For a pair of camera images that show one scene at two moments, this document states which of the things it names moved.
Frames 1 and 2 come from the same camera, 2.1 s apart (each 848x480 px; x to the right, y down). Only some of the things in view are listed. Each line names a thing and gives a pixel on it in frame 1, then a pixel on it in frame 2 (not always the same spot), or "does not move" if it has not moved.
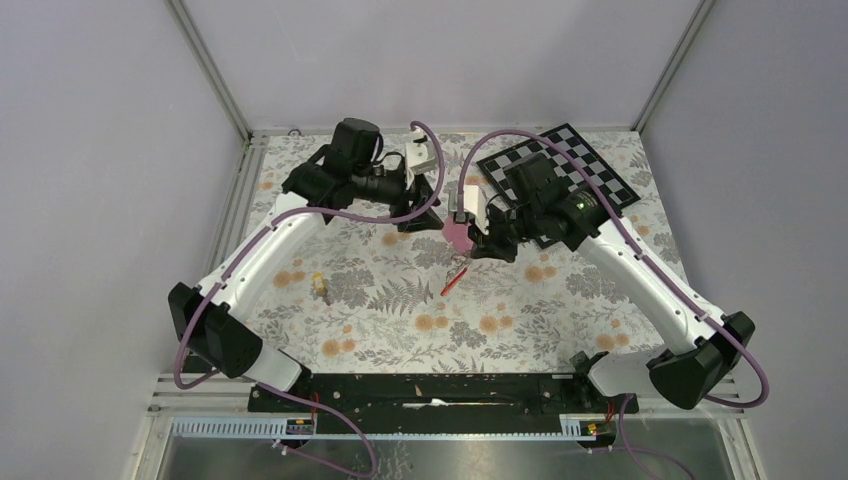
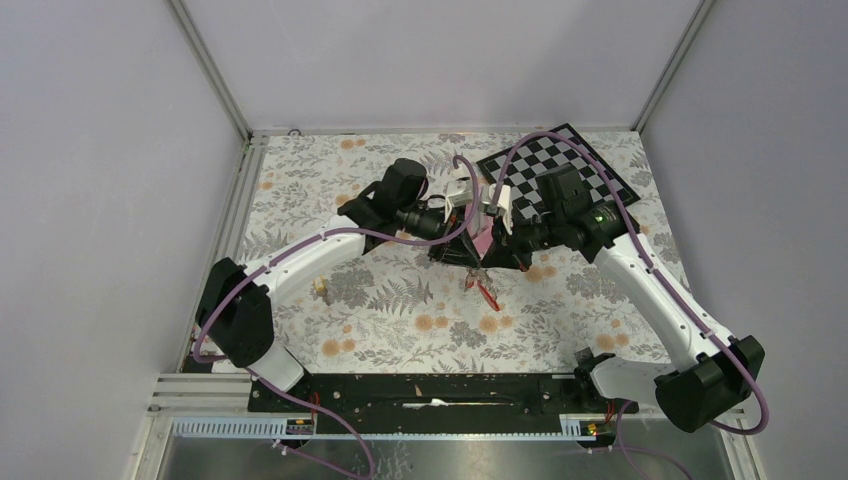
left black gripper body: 408,209 → 455,221
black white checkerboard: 607,184 does not move
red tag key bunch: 458,270 → 480,277
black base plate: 436,402 does not move
